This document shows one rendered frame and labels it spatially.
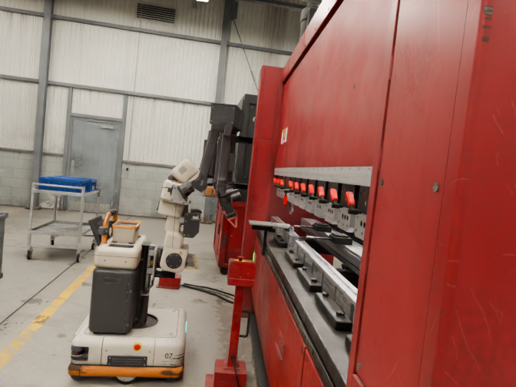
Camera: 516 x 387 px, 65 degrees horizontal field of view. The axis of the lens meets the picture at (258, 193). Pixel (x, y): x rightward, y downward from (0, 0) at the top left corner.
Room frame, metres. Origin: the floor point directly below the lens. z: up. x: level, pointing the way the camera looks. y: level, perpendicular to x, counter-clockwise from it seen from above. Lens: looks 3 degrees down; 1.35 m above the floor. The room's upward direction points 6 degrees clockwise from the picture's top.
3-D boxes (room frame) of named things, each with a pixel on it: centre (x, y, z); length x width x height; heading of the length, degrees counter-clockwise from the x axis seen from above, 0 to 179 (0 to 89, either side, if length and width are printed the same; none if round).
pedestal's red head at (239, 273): (2.47, 0.05, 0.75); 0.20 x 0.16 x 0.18; 5
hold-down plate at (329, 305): (1.41, -0.30, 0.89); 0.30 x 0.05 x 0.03; 5
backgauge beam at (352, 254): (2.44, -0.57, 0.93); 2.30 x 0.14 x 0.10; 5
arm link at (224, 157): (2.50, 0.23, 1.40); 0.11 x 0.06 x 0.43; 9
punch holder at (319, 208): (1.84, -0.32, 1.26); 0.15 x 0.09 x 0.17; 5
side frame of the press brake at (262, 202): (3.80, -0.33, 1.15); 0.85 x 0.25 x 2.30; 95
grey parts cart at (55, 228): (5.28, 2.48, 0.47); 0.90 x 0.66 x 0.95; 9
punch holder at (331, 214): (1.64, -0.34, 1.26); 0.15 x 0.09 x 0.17; 5
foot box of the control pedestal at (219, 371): (2.47, 0.08, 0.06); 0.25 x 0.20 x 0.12; 95
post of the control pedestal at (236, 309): (2.47, 0.05, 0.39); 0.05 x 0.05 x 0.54; 5
